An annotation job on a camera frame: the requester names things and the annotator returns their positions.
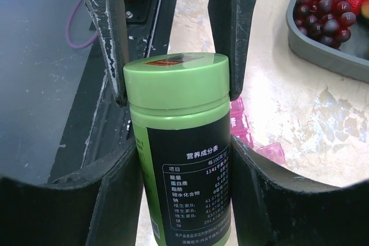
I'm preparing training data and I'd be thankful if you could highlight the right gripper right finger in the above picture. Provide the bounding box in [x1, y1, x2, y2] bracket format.
[231, 137, 368, 245]

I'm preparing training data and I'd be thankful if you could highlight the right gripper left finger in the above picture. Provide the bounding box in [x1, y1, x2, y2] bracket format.
[1, 139, 143, 245]

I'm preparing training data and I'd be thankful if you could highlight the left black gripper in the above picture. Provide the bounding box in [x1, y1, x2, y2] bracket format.
[85, 0, 256, 107]

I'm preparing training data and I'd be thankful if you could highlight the pink weekly pill organizer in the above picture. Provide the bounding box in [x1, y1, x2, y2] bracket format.
[230, 98, 285, 165]

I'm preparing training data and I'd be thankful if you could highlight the green lidded pill bottle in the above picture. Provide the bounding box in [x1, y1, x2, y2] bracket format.
[123, 53, 231, 245]

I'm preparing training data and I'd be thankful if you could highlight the dark purple grape bunch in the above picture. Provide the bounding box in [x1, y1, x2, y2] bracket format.
[293, 0, 358, 49]

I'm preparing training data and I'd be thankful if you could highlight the dark grey fruit tray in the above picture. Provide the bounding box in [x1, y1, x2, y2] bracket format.
[286, 0, 368, 82]

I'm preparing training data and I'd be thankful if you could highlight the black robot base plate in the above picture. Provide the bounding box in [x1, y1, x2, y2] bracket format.
[48, 0, 176, 184]

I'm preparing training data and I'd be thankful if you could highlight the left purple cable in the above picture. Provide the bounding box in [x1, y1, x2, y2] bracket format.
[66, 0, 100, 50]

